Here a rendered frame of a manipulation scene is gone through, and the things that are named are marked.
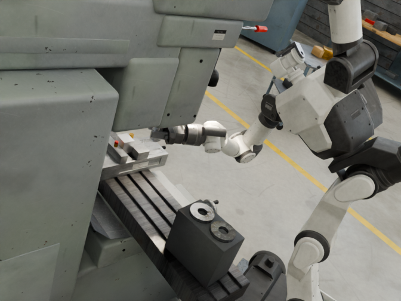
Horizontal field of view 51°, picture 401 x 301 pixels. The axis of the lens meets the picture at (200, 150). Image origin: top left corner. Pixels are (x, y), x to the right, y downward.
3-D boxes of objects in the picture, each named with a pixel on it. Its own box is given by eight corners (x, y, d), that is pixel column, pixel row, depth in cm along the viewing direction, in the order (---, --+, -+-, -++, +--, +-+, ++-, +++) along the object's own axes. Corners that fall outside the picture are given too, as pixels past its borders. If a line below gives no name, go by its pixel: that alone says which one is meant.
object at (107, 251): (153, 186, 212) (159, 168, 205) (194, 233, 193) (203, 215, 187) (59, 211, 178) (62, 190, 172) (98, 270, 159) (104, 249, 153)
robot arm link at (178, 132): (164, 113, 164) (193, 116, 168) (159, 133, 169) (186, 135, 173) (172, 131, 154) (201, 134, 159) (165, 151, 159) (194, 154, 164)
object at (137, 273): (154, 256, 254) (181, 181, 223) (185, 297, 236) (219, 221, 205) (18, 310, 200) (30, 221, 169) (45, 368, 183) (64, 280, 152)
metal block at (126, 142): (124, 144, 184) (127, 132, 181) (131, 151, 180) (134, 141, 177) (114, 146, 180) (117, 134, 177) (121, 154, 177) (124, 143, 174)
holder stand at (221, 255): (185, 234, 162) (201, 195, 151) (227, 273, 152) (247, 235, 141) (163, 246, 153) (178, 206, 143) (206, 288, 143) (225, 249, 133)
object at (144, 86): (124, 92, 155) (140, 24, 141) (161, 128, 141) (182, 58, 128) (76, 95, 142) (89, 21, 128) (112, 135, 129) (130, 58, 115)
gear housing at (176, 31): (193, 20, 154) (201, -7, 149) (236, 49, 141) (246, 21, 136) (114, 14, 132) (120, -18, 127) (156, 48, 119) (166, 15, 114)
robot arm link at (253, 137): (243, 140, 200) (267, 108, 185) (256, 162, 194) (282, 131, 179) (225, 142, 194) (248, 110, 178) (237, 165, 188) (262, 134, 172)
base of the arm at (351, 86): (369, 81, 141) (344, 60, 145) (389, 55, 130) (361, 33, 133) (341, 102, 135) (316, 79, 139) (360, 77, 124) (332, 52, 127)
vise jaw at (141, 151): (129, 138, 191) (131, 131, 189) (148, 158, 183) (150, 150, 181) (118, 141, 187) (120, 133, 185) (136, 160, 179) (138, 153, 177)
